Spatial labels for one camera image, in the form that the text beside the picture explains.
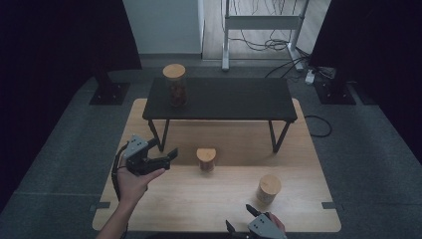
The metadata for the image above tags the tall glass jar wooden lid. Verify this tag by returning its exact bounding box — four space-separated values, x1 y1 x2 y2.
161 63 189 109

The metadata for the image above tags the white partition panel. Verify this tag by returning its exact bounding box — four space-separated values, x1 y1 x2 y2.
121 0 205 56

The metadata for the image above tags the bundle of black floor cables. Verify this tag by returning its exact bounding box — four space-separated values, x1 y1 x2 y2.
228 0 334 81

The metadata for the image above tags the white metal stand frame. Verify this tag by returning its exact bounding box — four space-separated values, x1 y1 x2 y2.
221 0 311 73

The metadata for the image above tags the white power strip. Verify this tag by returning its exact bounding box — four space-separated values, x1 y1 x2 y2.
305 68 317 85

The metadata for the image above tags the small glass jar wooden lid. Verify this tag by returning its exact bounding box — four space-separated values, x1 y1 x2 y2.
195 147 218 173

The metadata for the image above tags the wide glass jar wooden lid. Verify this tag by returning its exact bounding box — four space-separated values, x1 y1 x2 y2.
255 173 283 204

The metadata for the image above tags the black looped floor cable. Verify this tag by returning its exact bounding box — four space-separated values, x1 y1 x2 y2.
304 115 333 138

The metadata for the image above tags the black raised shelf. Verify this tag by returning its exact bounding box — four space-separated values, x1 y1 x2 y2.
141 77 299 154

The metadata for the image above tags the black stand base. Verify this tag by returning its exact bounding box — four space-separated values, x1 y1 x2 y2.
88 70 131 107
314 77 357 107

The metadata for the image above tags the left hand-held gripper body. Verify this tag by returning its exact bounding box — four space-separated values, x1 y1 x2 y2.
122 133 172 176

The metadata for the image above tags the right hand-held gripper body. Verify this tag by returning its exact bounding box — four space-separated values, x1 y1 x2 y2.
231 213 289 239

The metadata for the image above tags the person's right hand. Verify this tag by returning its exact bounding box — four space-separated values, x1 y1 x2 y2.
266 211 288 235

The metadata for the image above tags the dark curtain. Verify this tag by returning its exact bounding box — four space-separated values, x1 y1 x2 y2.
0 0 143 213
308 0 422 167

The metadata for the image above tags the grey tape strip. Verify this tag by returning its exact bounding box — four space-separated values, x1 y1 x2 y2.
89 201 111 212

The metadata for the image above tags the person's left hand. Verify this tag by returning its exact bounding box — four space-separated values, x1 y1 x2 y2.
115 161 166 207

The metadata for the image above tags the left hand-held gripper cable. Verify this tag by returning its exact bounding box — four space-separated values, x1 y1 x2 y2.
110 141 131 239

